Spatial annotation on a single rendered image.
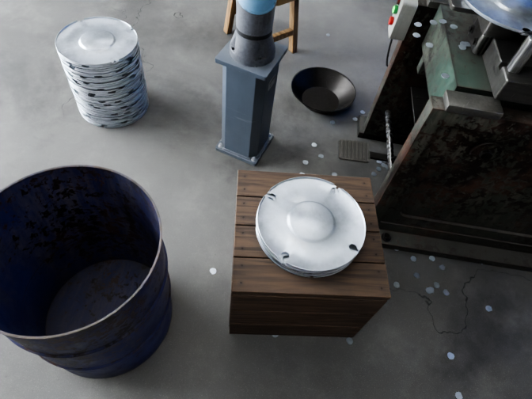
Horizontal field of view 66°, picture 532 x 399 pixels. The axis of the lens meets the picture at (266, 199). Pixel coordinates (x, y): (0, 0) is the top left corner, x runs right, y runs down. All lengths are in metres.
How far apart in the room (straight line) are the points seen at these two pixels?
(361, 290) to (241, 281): 0.30
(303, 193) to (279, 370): 0.55
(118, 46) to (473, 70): 1.20
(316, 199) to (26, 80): 1.48
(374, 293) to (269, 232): 0.31
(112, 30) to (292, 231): 1.11
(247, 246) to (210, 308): 0.37
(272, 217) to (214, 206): 0.51
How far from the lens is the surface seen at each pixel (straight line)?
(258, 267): 1.06
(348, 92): 2.02
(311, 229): 1.08
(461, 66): 1.28
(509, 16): 1.26
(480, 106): 1.18
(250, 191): 1.17
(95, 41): 1.75
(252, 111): 1.49
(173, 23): 2.40
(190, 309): 1.39
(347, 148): 1.63
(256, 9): 1.30
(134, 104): 1.82
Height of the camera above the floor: 1.30
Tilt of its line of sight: 55 degrees down
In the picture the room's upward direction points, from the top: 10 degrees clockwise
